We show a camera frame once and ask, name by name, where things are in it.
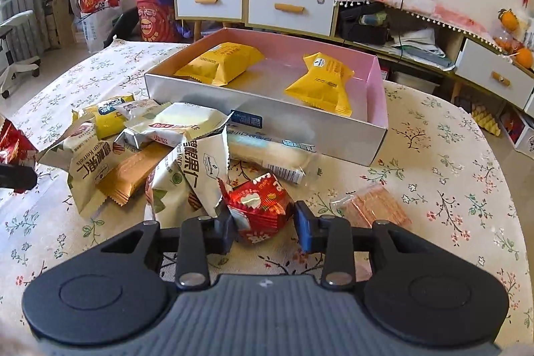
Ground clear pack orange crackers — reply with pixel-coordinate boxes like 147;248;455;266
330;184;412;229

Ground white nut pack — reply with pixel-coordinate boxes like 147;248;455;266
38;121;127;219
145;129;230;229

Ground red candy snack pack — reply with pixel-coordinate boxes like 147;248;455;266
218;172;294;244

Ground long white bread pack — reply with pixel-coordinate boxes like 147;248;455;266
227;129;318;184

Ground gold wafer pack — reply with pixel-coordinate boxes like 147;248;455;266
97;143;171;206

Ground yellow blue-label snack pack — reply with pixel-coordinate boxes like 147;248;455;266
72;94;134;139

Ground small silver snack pack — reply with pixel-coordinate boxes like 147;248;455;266
114;127;188;150

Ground white cream snack pack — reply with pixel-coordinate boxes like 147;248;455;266
125;102;232;146

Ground white office chair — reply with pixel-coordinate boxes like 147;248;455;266
0;9;42;99

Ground floral tablecloth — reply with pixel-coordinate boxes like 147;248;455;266
1;41;533;347

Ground pink and silver cardboard box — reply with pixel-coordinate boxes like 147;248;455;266
145;28;388;166

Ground yellow snack pack right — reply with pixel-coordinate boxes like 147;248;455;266
284;52;354;116

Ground yellow snack pack left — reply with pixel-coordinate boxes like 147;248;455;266
174;42;264;87

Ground low tv console white drawers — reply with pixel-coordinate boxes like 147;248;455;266
335;0;533;116

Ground red gift bag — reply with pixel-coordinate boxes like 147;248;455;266
136;0;180;42

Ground orange fruit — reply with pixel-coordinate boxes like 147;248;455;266
498;9;520;33

